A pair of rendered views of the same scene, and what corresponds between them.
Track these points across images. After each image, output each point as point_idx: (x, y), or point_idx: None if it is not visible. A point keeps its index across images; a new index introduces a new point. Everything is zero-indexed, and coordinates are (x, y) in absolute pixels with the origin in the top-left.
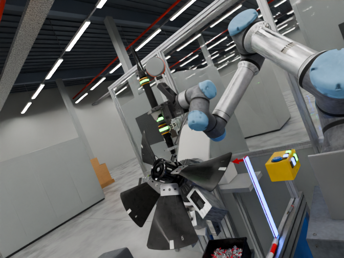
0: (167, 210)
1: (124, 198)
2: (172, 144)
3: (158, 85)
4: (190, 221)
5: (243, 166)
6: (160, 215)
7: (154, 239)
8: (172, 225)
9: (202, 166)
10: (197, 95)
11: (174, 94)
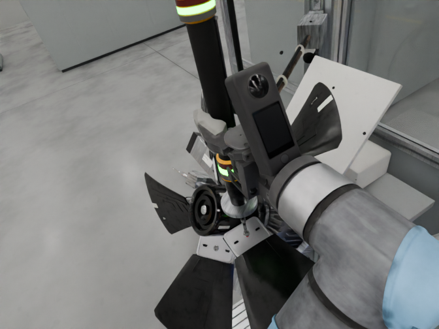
0: (198, 284)
1: (149, 185)
2: (243, 202)
3: (232, 87)
4: (230, 320)
5: (408, 166)
6: (185, 288)
7: (165, 313)
8: (198, 312)
9: (289, 287)
10: (351, 311)
11: (281, 144)
